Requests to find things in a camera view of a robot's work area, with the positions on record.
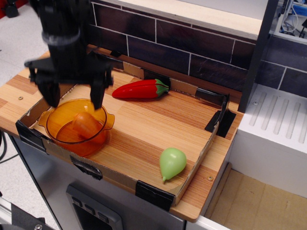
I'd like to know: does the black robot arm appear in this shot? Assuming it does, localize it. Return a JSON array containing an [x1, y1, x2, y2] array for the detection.
[[24, 0, 113, 109]]

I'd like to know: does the red toy chili pepper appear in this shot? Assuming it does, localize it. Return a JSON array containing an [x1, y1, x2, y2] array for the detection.
[[112, 79, 169, 99]]

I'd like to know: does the orange toy carrot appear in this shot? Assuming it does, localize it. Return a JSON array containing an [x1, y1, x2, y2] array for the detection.
[[72, 112, 106, 144]]

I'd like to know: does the grey toy oven panel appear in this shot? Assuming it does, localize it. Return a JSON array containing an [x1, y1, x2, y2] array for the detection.
[[66, 185, 124, 230]]

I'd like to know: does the dark grey vertical post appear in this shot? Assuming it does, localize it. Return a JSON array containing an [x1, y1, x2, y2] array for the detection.
[[238, 0, 279, 113]]

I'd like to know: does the black cable on floor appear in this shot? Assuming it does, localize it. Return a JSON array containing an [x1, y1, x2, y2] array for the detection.
[[0, 130, 19, 164]]

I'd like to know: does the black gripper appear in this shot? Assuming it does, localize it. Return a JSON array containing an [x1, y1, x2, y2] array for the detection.
[[24, 46, 113, 110]]

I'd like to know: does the white toy sink drainboard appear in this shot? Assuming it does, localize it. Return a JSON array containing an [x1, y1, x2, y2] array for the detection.
[[229, 85, 307, 197]]

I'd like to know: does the green toy pear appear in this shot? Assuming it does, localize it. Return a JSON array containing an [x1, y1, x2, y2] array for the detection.
[[159, 148, 187, 183]]

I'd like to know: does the transparent orange plastic pot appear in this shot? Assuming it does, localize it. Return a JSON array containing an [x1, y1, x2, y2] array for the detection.
[[38, 99, 115, 157]]

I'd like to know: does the cardboard fence with black tape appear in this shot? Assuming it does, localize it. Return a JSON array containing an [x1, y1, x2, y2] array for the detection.
[[16, 61, 243, 219]]

